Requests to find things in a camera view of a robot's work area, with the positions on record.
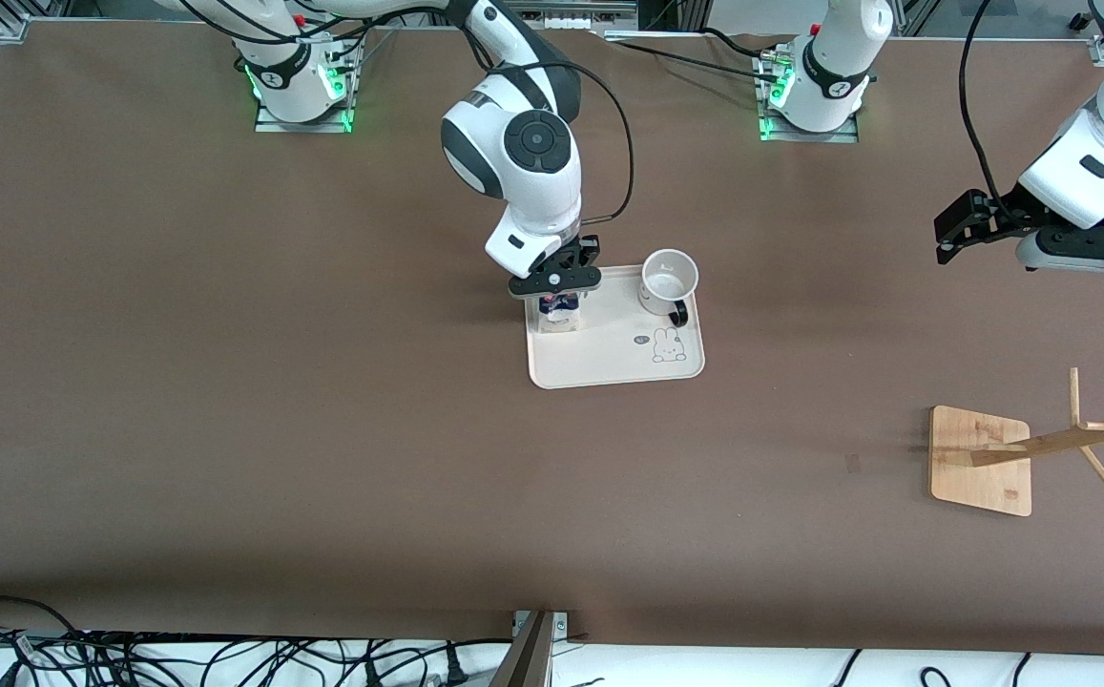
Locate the blue white milk carton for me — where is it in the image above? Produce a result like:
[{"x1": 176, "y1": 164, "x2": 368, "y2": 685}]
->
[{"x1": 537, "y1": 292, "x2": 581, "y2": 333}]

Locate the white smiley cup black handle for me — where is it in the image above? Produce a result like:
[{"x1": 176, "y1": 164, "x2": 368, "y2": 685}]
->
[{"x1": 639, "y1": 248, "x2": 700, "y2": 327}]

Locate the wooden cup rack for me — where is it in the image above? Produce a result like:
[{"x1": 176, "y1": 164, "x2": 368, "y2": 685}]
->
[{"x1": 928, "y1": 367, "x2": 1104, "y2": 518}]

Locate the cream rabbit print tray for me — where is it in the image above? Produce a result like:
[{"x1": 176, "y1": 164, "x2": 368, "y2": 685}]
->
[{"x1": 523, "y1": 263, "x2": 706, "y2": 390}]

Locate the grey power strip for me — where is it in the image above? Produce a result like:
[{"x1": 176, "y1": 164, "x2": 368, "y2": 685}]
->
[{"x1": 513, "y1": 0, "x2": 640, "y2": 31}]

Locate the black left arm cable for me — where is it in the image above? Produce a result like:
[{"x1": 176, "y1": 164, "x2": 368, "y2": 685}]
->
[{"x1": 957, "y1": 0, "x2": 1022, "y2": 209}]

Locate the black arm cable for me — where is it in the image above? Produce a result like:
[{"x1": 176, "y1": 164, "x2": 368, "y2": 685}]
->
[
  {"x1": 957, "y1": 0, "x2": 1022, "y2": 209},
  {"x1": 485, "y1": 61, "x2": 635, "y2": 226}
]

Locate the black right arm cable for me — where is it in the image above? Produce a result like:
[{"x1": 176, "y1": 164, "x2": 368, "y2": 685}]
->
[{"x1": 485, "y1": 61, "x2": 635, "y2": 226}]

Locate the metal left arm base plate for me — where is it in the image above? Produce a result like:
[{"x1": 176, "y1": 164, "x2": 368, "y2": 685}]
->
[{"x1": 754, "y1": 52, "x2": 861, "y2": 144}]

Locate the black cable on table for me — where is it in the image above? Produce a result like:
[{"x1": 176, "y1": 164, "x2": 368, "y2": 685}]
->
[{"x1": 604, "y1": 27, "x2": 796, "y2": 87}]

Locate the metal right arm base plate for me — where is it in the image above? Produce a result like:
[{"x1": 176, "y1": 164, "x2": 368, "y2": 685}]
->
[{"x1": 255, "y1": 38, "x2": 362, "y2": 134}]

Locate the metal frame bracket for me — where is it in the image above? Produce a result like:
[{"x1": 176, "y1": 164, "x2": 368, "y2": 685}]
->
[{"x1": 490, "y1": 610, "x2": 572, "y2": 687}]

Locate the black floor cable bundle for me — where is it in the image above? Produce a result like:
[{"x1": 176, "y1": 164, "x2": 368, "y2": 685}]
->
[{"x1": 0, "y1": 595, "x2": 514, "y2": 687}]

